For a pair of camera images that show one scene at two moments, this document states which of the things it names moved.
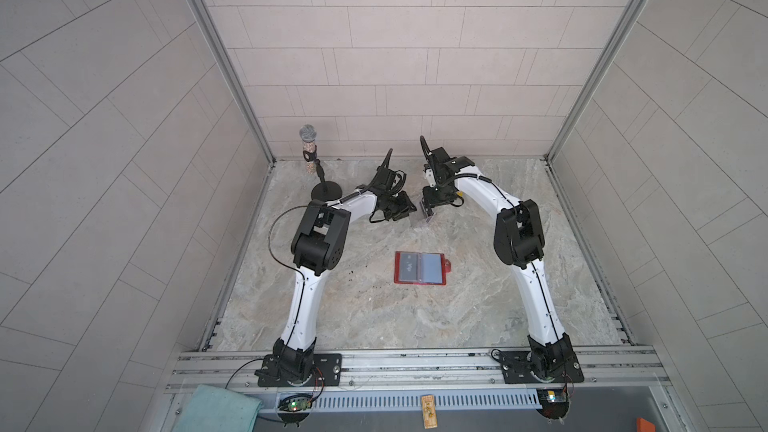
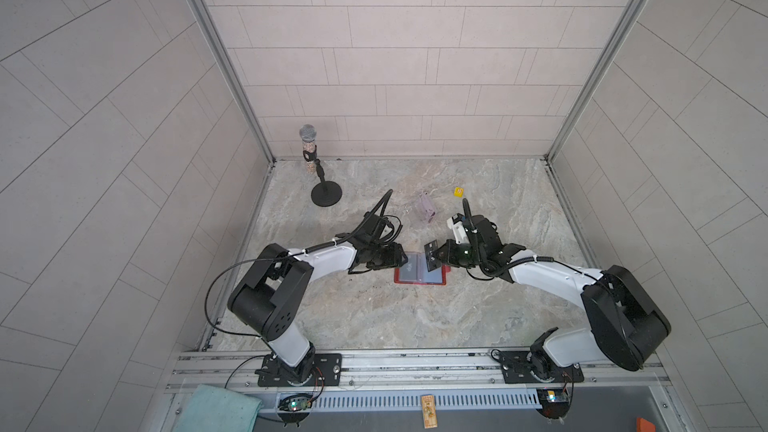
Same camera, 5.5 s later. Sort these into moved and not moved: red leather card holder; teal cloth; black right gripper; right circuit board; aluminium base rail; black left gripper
Moved: black left gripper; black right gripper
Not moved: teal cloth; right circuit board; red leather card holder; aluminium base rail
